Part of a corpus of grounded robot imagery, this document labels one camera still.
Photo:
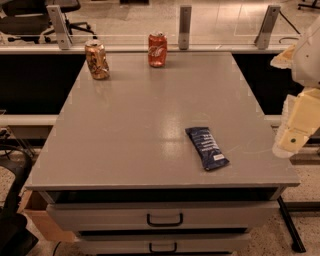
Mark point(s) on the right grey metal bracket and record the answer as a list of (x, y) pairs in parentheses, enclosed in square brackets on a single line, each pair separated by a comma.
[(263, 38)]

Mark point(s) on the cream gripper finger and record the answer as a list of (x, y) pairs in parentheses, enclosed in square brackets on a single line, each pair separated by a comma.
[(284, 60), (299, 121)]

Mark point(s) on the grey upper drawer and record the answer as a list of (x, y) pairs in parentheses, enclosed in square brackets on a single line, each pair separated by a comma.
[(151, 216)]

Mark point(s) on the left grey metal bracket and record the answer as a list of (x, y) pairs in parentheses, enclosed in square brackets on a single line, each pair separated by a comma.
[(58, 22)]

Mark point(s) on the grey drawer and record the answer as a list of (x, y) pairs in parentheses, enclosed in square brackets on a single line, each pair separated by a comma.
[(187, 243), (151, 216)]

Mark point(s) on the red coke can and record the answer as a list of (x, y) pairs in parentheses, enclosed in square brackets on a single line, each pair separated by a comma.
[(157, 49)]

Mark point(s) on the grey lower drawer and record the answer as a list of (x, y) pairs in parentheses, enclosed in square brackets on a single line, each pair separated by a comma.
[(187, 243)]

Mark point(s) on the black table leg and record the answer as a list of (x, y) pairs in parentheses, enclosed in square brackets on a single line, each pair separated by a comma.
[(297, 244)]

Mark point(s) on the black office chair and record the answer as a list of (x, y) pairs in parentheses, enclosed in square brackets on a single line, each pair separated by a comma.
[(27, 19)]

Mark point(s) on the middle grey metal bracket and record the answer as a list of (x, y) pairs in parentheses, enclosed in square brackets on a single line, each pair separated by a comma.
[(184, 27)]

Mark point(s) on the black chair at left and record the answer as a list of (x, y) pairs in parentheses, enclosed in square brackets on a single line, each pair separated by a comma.
[(15, 238)]

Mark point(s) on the cardboard box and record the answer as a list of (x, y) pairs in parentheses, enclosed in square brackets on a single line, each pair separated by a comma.
[(34, 206)]

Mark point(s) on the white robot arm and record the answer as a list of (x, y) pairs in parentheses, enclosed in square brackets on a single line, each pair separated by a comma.
[(306, 59)]

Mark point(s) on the blue rxbar blueberry wrapper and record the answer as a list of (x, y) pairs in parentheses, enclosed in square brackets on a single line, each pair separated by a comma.
[(207, 148)]

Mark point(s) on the gold crushed soda can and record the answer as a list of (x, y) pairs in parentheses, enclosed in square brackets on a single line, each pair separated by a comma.
[(96, 59)]

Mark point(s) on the grey metal bracket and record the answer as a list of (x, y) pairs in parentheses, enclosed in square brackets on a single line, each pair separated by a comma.
[(263, 38), (58, 22), (184, 27)]

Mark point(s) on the black lower drawer handle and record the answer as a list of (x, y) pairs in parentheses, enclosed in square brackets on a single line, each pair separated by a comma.
[(162, 248)]

